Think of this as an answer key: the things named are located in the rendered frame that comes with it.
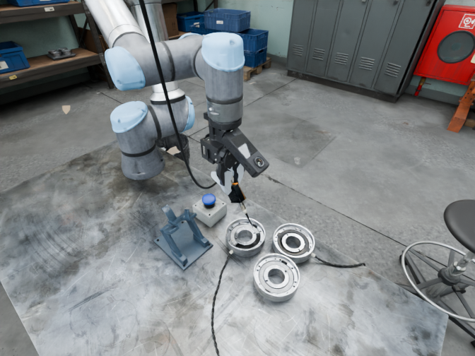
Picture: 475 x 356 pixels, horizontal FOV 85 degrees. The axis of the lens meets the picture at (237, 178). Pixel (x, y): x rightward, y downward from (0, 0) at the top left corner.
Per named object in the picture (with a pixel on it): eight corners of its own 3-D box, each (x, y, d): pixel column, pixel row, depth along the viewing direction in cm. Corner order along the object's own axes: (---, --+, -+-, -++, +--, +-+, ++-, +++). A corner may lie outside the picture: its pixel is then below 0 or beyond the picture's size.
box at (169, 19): (183, 34, 415) (179, 2, 387) (156, 40, 384) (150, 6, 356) (166, 30, 436) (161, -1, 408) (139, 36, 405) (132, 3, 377)
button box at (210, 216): (227, 213, 78) (226, 202, 75) (210, 227, 74) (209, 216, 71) (208, 201, 82) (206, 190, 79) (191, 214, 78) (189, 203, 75)
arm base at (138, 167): (114, 168, 95) (105, 145, 89) (149, 150, 104) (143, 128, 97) (138, 186, 88) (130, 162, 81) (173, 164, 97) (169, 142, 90)
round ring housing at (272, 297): (285, 314, 56) (288, 306, 53) (244, 288, 61) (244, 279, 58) (304, 276, 63) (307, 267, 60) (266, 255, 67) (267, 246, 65)
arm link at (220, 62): (228, 28, 50) (254, 37, 45) (229, 85, 57) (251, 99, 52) (191, 33, 47) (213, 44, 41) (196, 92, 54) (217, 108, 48)
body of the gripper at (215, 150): (223, 147, 68) (221, 103, 60) (247, 160, 64) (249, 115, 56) (201, 159, 64) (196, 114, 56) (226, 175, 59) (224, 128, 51)
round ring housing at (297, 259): (264, 253, 68) (265, 244, 65) (283, 227, 74) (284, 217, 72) (302, 274, 63) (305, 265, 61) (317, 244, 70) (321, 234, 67)
